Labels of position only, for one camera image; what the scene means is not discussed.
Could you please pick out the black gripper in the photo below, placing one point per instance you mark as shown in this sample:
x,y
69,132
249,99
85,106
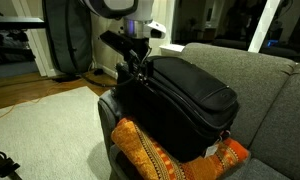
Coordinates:
x,y
138,48

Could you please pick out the black fabric suitcase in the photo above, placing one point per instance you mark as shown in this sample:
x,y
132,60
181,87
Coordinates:
x,y
180,106

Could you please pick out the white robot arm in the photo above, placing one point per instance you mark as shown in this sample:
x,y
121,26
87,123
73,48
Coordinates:
x,y
136,10

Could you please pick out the white window sill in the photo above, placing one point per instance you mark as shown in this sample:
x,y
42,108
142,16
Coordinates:
x,y
171,48

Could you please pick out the black power adapter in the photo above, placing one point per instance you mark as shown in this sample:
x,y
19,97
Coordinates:
x,y
98,71

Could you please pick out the orange patterned blanket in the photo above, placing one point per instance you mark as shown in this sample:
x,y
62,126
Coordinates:
x,y
140,146

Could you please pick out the dark grey padded case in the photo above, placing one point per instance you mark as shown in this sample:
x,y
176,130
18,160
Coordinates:
x,y
68,36

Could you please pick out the white luggage tag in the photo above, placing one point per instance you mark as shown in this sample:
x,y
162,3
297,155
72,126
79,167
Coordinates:
x,y
210,150

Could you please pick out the cream carpet rug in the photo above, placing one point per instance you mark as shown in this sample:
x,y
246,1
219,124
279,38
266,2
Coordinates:
x,y
50,133

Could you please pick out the grey fabric sofa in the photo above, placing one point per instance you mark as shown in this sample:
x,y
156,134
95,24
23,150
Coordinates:
x,y
263,96

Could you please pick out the black shelf board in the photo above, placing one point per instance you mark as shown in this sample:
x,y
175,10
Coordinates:
x,y
16,22

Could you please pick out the black tripod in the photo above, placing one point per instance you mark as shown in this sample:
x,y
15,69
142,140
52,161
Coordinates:
x,y
3,165

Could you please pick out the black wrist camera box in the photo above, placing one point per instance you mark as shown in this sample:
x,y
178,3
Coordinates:
x,y
115,39

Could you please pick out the white slanted post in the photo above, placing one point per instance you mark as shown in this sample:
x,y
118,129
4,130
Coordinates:
x,y
263,26

